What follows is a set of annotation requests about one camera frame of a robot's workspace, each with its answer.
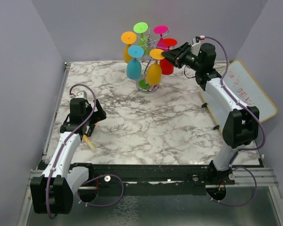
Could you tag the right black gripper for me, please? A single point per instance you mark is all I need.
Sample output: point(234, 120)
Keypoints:
point(178, 54)

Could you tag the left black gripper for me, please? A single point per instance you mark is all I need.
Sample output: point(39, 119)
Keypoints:
point(97, 115)

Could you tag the red wine glass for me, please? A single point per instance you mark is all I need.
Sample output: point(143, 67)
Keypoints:
point(167, 68)

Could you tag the yellow wine glass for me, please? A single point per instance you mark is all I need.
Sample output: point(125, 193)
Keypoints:
point(154, 72)

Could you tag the blue wine glass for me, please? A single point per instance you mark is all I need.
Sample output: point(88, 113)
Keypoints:
point(134, 67)

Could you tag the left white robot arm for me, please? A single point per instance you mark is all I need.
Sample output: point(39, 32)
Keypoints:
point(53, 191)

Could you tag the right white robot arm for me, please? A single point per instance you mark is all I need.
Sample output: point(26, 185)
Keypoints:
point(241, 125)

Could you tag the pink wine glass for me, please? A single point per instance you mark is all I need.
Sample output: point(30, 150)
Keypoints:
point(161, 30)

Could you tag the green wine glass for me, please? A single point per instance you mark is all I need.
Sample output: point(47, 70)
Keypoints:
point(140, 28)

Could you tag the chrome wine glass rack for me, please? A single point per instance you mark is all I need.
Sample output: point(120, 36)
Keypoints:
point(151, 43)

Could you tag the orange wine glass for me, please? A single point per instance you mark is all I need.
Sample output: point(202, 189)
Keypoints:
point(128, 38)

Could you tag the orange capped marker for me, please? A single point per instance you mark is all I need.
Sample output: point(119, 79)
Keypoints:
point(89, 143)

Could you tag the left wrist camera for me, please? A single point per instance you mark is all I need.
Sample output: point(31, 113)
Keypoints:
point(81, 94)

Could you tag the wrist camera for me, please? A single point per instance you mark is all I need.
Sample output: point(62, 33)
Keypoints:
point(81, 94)
point(197, 40)

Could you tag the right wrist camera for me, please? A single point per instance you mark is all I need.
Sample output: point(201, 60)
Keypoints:
point(197, 40)

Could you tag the whiteboard with yellow frame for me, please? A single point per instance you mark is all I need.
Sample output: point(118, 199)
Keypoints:
point(241, 82)

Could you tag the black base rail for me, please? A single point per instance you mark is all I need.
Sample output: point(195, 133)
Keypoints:
point(151, 180)

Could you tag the aluminium frame rail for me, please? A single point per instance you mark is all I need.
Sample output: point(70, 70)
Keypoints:
point(52, 122)

